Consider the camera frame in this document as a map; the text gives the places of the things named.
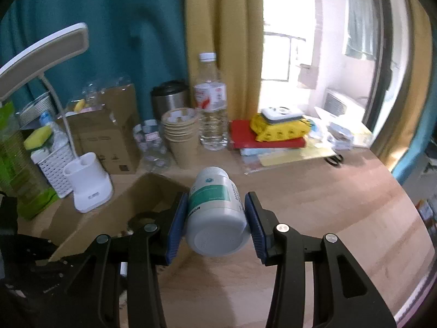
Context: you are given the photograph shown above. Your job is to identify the brown lamp packaging box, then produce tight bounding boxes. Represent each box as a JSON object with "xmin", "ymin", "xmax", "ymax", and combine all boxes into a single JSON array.
[{"xmin": 66, "ymin": 84, "xmax": 141, "ymax": 175}]

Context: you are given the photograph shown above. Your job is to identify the hanging clothes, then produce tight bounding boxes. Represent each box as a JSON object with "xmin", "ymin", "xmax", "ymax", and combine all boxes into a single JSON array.
[{"xmin": 345, "ymin": 0, "xmax": 379, "ymax": 61}]

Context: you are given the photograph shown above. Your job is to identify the yellow snack package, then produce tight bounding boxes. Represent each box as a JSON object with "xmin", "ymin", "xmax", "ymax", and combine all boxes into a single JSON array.
[{"xmin": 250, "ymin": 113, "xmax": 311, "ymax": 142}]

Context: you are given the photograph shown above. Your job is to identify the white scale device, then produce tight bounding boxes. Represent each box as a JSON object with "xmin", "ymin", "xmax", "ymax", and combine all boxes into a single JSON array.
[{"xmin": 261, "ymin": 107, "xmax": 304, "ymax": 124}]

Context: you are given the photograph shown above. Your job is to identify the yellow green sponge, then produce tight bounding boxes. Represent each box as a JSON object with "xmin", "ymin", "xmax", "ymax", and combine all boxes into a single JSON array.
[{"xmin": 24, "ymin": 125, "xmax": 53, "ymax": 151}]

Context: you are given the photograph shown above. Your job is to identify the black scissors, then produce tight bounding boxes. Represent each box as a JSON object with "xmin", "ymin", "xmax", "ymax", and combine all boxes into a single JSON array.
[{"xmin": 324, "ymin": 154, "xmax": 344, "ymax": 167}]

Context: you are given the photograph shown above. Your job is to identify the stainless steel thermos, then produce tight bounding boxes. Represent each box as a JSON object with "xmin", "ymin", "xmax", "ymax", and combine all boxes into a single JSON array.
[{"xmin": 150, "ymin": 80, "xmax": 190, "ymax": 121}]

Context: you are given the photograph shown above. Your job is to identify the green paper cup package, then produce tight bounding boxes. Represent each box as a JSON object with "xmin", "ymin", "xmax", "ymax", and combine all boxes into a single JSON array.
[{"xmin": 0, "ymin": 102, "xmax": 58, "ymax": 221}]

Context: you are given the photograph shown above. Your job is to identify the cardboard box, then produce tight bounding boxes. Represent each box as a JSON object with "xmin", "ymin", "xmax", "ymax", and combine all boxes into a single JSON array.
[{"xmin": 33, "ymin": 173, "xmax": 189, "ymax": 261}]

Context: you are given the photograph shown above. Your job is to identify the clear water bottle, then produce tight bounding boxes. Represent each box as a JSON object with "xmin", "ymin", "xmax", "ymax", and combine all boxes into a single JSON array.
[{"xmin": 193, "ymin": 52, "xmax": 228, "ymax": 151}]

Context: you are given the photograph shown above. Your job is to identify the teal curtain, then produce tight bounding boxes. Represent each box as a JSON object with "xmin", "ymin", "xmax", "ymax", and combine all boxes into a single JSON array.
[{"xmin": 1, "ymin": 0, "xmax": 187, "ymax": 119}]

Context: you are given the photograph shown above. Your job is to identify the white desk lamp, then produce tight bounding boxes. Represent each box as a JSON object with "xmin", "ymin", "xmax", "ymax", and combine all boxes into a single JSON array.
[{"xmin": 1, "ymin": 22, "xmax": 113, "ymax": 213}]

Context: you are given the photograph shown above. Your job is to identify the white pill bottle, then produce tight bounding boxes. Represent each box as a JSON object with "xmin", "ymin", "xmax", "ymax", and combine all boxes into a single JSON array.
[{"xmin": 185, "ymin": 167, "xmax": 250, "ymax": 257}]

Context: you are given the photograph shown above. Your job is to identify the white perforated plastic basket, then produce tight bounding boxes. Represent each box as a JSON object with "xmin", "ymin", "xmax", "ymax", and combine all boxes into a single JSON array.
[{"xmin": 30, "ymin": 143, "xmax": 74, "ymax": 198}]

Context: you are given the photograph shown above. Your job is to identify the stack of brown paper cups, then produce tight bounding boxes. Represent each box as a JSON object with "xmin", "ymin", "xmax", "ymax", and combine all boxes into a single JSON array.
[{"xmin": 161, "ymin": 107, "xmax": 200, "ymax": 169}]

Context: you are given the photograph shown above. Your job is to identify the red book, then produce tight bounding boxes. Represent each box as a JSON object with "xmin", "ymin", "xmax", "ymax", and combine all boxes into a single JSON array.
[{"xmin": 230, "ymin": 120, "xmax": 306, "ymax": 149}]

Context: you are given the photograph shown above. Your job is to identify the yellow curtain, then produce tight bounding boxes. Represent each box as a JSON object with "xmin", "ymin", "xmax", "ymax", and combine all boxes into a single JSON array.
[{"xmin": 184, "ymin": 0, "xmax": 264, "ymax": 120}]

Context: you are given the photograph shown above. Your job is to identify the clear patterned glass jar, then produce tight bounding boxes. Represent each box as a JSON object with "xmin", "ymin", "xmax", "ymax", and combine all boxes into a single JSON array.
[{"xmin": 132, "ymin": 119, "xmax": 170, "ymax": 172}]

